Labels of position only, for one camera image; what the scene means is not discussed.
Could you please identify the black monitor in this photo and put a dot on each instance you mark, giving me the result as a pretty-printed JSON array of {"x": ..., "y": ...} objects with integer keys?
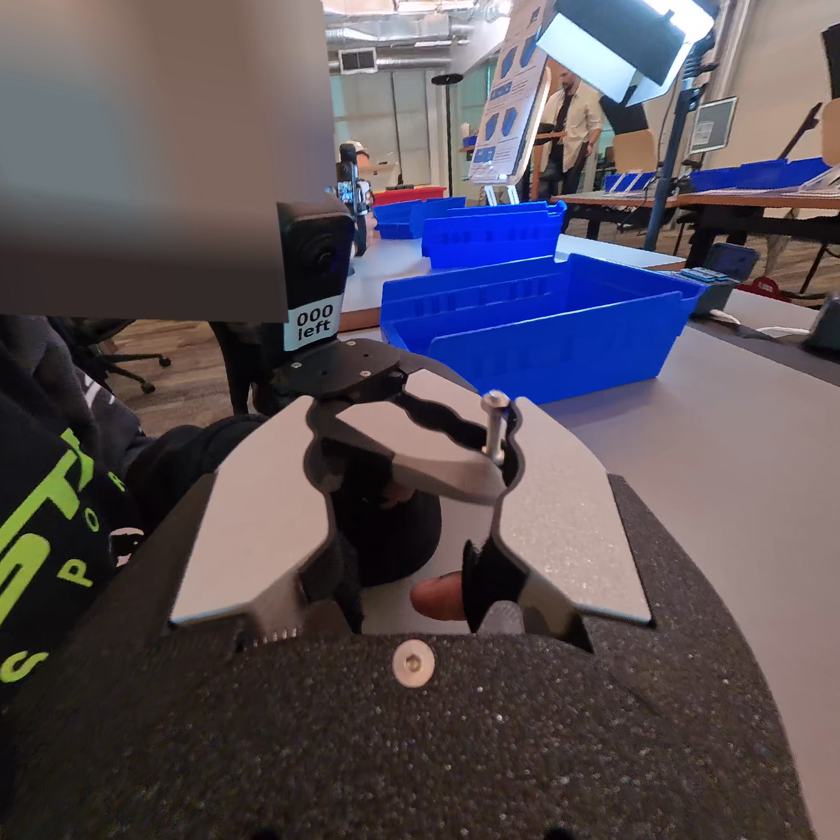
[{"x": 831, "y": 59}]

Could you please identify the red plastic bin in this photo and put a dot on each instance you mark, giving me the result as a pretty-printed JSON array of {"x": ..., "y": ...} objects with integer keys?
[{"x": 410, "y": 196}]

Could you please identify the wall air vent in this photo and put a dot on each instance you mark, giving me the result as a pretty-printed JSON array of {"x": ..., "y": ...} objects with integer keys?
[{"x": 357, "y": 59}]

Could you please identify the long thin silver bolt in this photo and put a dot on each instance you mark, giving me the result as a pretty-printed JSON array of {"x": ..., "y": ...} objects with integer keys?
[{"x": 495, "y": 431}]

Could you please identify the black and blue device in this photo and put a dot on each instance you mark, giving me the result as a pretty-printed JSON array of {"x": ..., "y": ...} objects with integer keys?
[{"x": 709, "y": 292}]

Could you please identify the person's left forearm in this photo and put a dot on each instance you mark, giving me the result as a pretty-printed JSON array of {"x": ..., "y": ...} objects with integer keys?
[{"x": 190, "y": 460}]

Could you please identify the black floor lamp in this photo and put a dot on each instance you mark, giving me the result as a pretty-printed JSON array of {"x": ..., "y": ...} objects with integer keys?
[{"x": 448, "y": 79}]

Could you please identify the small silver hex nut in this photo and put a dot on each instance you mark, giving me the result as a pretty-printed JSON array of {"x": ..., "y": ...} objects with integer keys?
[{"x": 496, "y": 400}]

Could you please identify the grey tool case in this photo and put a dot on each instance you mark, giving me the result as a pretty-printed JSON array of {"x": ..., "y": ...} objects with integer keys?
[{"x": 824, "y": 328}]

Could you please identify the studio light on stand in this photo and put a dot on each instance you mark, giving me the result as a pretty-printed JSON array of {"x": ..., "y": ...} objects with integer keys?
[{"x": 617, "y": 40}]

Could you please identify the dark blue bag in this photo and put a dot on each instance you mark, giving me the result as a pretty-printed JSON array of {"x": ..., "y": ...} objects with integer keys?
[{"x": 731, "y": 260}]

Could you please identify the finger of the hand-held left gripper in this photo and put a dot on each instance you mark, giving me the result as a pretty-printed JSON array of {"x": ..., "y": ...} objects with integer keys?
[
  {"x": 420, "y": 453},
  {"x": 446, "y": 400}
]

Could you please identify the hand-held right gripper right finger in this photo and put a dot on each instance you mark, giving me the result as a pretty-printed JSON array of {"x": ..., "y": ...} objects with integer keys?
[{"x": 571, "y": 532}]

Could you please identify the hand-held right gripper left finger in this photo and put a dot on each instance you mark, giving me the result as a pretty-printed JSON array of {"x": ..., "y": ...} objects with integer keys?
[{"x": 250, "y": 538}]

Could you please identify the roll-up banner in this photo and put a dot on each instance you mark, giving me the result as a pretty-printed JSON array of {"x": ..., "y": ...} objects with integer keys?
[{"x": 509, "y": 105}]

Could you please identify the red bag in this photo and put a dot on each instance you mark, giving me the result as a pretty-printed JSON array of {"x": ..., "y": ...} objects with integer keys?
[{"x": 768, "y": 286}]

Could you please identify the long wooden desk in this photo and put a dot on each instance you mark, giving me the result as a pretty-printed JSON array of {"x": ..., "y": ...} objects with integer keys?
[{"x": 735, "y": 200}]

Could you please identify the black office chair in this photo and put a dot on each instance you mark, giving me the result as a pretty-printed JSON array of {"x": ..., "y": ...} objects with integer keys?
[{"x": 118, "y": 352}]

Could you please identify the blue plastic bin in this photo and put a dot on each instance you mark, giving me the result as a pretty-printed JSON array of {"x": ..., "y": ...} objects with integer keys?
[
  {"x": 551, "y": 335},
  {"x": 628, "y": 183},
  {"x": 492, "y": 236},
  {"x": 414, "y": 219},
  {"x": 761, "y": 175}
]

